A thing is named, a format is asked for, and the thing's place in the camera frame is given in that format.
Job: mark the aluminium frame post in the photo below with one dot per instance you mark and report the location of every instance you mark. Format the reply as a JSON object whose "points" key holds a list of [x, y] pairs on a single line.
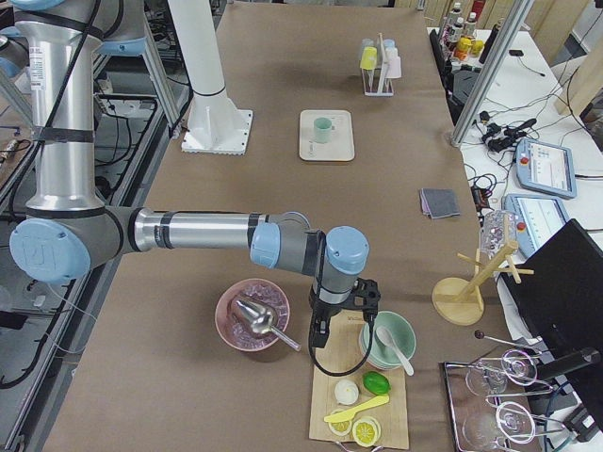
{"points": [[499, 49]]}

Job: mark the white wire cup rack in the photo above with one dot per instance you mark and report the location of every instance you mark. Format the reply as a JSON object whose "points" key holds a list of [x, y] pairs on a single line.
{"points": [[374, 82]]}

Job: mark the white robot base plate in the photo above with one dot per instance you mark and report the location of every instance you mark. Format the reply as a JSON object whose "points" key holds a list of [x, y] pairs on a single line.
{"points": [[216, 125]]}

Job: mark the lemon slice stack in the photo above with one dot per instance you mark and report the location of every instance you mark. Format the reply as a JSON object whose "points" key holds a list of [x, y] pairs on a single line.
{"points": [[366, 431]]}

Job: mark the green cup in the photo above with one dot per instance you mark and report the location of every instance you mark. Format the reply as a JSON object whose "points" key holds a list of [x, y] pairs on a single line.
{"points": [[322, 128]]}

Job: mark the green lime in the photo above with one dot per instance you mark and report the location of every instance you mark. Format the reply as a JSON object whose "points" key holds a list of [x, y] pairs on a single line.
{"points": [[376, 383]]}

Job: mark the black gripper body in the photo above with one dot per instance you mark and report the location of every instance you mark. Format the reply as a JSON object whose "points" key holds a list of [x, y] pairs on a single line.
{"points": [[324, 312]]}

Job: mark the white rabbit serving tray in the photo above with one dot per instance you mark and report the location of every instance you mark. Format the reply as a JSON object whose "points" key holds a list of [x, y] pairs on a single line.
{"points": [[341, 146]]}

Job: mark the white ceramic spoon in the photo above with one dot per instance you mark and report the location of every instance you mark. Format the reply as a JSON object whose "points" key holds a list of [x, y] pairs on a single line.
{"points": [[386, 337]]}

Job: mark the grey folded cloth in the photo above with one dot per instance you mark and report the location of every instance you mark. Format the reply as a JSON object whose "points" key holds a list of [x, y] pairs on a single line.
{"points": [[439, 203]]}

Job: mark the yellow cup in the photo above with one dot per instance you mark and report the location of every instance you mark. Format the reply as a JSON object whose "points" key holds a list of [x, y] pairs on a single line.
{"points": [[369, 58]]}

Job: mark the pink bowl with ice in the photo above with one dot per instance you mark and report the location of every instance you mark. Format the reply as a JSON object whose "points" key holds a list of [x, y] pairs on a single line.
{"points": [[233, 331]]}

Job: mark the pink cup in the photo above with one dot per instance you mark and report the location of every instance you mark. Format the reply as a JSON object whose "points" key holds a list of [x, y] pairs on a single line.
{"points": [[394, 70]]}

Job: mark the metal ice scoop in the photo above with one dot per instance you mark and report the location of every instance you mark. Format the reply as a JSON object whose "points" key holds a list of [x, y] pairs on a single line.
{"points": [[260, 319]]}

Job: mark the black monitor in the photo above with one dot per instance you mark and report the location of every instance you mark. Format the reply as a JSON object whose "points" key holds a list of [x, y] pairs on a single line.
{"points": [[561, 302]]}

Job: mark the black wire glass rack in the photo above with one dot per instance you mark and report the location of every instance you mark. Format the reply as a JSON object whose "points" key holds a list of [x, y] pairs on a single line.
{"points": [[488, 399]]}

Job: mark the blue teach pendant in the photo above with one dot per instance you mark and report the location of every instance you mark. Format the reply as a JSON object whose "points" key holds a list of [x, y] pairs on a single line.
{"points": [[545, 168], [538, 218]]}

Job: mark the cream cup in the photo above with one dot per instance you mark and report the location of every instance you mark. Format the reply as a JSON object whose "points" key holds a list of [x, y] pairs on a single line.
{"points": [[391, 52]]}

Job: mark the yellow plastic knife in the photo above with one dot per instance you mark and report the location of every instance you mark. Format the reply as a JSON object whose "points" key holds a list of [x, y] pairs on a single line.
{"points": [[349, 413]]}

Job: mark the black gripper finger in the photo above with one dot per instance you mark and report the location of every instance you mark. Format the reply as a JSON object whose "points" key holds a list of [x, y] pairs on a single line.
{"points": [[320, 331]]}

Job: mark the wooden mug tree stand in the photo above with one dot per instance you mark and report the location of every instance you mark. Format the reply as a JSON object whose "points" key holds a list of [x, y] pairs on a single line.
{"points": [[459, 300]]}

